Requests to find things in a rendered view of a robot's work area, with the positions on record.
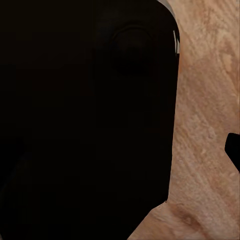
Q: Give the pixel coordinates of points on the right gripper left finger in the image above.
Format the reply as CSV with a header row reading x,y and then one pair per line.
x,y
12,148

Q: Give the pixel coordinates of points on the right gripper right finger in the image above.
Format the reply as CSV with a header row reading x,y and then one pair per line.
x,y
232,148

